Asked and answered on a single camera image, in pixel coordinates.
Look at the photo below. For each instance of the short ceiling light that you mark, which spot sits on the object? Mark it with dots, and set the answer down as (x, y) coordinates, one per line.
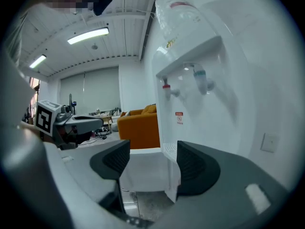
(37, 61)

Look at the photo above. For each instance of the red dispenser tap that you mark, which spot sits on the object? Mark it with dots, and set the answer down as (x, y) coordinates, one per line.
(168, 89)

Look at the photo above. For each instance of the white water dispenser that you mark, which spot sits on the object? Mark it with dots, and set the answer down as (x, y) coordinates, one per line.
(202, 108)

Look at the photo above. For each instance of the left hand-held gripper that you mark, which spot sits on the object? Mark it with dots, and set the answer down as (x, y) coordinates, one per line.
(44, 118)

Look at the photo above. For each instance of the green dispenser tap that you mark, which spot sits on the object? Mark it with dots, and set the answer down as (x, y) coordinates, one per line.
(201, 79)

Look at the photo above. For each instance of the white wall socket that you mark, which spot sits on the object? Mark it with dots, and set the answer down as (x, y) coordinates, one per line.
(269, 142)

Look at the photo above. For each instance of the orange sofa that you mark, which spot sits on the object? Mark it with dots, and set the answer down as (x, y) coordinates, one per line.
(140, 130)

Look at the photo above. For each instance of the grey window blind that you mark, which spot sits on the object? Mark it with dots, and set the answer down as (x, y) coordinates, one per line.
(95, 92)

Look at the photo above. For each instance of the long ceiling light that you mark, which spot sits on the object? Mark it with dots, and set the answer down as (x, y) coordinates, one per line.
(88, 35)

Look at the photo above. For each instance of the person's left forearm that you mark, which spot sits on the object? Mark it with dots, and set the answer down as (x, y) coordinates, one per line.
(27, 128)

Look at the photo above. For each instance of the black head-mounted camera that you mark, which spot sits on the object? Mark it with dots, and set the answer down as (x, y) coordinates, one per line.
(102, 2)

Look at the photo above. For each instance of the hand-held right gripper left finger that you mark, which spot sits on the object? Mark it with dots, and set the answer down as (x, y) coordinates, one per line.
(109, 161)

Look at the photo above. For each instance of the grey bean bag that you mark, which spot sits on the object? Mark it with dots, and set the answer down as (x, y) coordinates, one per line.
(115, 127)

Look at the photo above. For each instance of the round wooden coffee table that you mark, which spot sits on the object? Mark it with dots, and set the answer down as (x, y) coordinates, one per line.
(106, 119)

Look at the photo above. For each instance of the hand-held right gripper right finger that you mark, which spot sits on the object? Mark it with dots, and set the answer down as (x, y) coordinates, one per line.
(214, 194)

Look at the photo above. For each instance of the clear water bottle red label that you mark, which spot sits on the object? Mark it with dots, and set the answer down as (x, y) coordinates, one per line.
(176, 11)

